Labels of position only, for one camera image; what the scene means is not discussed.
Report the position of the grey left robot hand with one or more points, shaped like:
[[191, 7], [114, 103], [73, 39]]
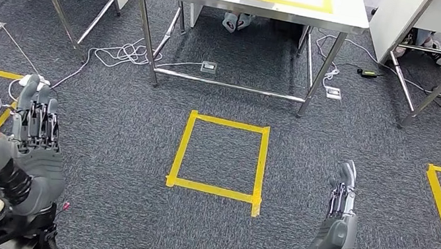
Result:
[[40, 174]]

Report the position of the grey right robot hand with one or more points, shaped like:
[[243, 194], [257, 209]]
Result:
[[331, 238]]

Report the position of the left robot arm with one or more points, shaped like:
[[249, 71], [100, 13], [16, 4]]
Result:
[[34, 236]]

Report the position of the yellow floor tape square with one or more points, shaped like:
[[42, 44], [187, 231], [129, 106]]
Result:
[[260, 165]]

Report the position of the black power adapter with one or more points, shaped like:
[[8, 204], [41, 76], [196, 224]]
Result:
[[369, 73]]

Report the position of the black white sneaker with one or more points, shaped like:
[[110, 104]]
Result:
[[439, 56], [403, 44]]

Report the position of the white partition panel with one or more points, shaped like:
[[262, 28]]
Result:
[[391, 22]]

